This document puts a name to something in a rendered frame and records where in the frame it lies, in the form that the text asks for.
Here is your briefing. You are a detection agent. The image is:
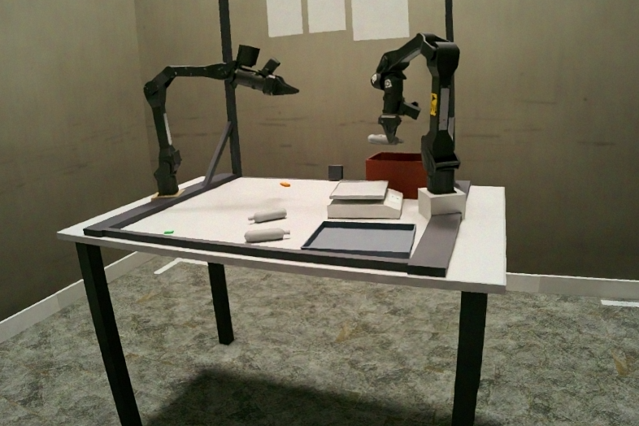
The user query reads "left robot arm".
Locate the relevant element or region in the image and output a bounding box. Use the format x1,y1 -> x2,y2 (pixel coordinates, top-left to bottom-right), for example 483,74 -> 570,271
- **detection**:
371,32 -> 460,195

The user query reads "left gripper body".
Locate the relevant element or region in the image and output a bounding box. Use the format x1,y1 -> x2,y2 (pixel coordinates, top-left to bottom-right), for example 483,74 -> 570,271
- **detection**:
378,93 -> 403,126

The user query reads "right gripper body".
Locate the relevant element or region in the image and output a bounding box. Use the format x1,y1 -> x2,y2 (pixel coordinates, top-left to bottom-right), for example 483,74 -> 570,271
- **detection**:
250,71 -> 282,96

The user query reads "red-brown open box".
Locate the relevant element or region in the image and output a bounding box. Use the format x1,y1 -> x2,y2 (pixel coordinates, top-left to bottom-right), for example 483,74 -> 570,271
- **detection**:
366,152 -> 428,200

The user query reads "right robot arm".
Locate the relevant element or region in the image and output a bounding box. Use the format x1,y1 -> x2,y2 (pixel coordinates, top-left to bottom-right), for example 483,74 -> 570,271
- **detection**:
143,45 -> 280,196

